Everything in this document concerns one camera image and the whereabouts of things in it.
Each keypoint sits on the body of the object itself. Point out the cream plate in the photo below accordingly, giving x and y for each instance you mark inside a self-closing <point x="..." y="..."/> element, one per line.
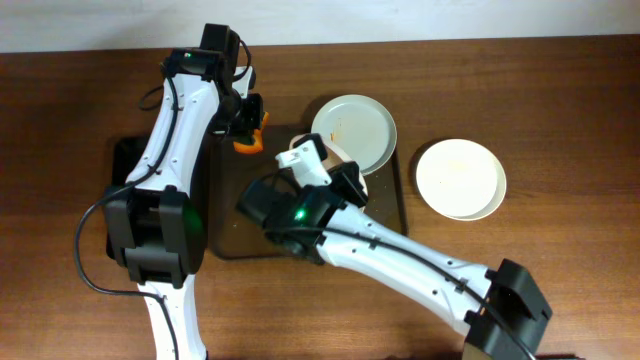
<point x="461" y="179"/>

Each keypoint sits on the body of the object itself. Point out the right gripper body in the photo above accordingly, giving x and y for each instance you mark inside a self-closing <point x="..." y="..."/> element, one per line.
<point x="347" y="180"/>

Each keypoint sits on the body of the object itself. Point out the pale blue plate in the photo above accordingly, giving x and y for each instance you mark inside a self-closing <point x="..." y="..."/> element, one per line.
<point x="361" y="126"/>

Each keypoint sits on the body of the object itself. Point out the brown serving tray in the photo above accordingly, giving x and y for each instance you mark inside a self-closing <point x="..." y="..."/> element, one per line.
<point x="231" y="236"/>

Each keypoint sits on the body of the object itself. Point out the black small tray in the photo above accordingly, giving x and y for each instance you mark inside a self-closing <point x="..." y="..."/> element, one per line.
<point x="120" y="160"/>

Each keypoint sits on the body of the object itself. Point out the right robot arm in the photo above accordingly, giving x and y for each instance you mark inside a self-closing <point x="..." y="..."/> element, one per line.
<point x="311" y="207"/>

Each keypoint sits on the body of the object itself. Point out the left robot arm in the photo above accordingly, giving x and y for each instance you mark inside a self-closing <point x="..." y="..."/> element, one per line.
<point x="195" y="79"/>

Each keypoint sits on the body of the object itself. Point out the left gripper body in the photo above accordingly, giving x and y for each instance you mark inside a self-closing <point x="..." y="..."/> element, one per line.
<point x="251" y="118"/>

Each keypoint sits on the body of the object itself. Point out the orange green scrub sponge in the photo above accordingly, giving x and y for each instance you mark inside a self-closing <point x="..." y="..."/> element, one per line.
<point x="256" y="137"/>

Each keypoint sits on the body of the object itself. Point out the pink white plate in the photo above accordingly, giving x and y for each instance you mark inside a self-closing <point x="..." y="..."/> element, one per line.
<point x="340" y="157"/>

